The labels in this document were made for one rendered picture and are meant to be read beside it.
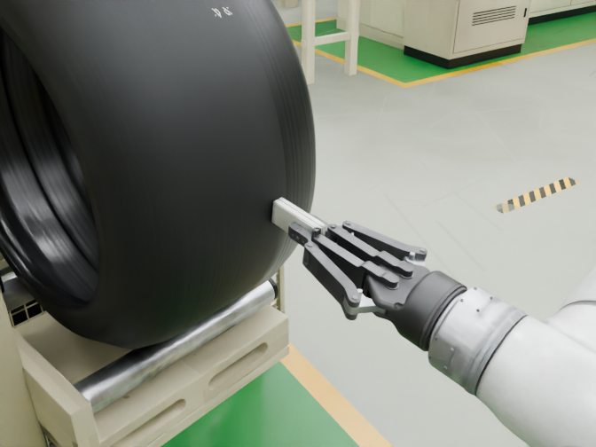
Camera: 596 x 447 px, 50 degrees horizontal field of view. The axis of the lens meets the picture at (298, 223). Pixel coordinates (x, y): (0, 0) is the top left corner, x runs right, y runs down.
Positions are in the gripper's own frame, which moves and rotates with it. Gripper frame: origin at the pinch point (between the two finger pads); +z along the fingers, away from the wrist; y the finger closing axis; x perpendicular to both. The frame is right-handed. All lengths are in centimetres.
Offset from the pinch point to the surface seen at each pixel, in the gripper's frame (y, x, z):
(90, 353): 11.5, 38.0, 29.7
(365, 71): -349, 149, 237
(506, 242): -192, 120, 37
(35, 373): 25.1, 21.6, 17.6
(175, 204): 13.2, -5.5, 5.0
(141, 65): 12.2, -17.5, 11.3
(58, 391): 24.6, 20.9, 12.9
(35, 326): 14, 40, 42
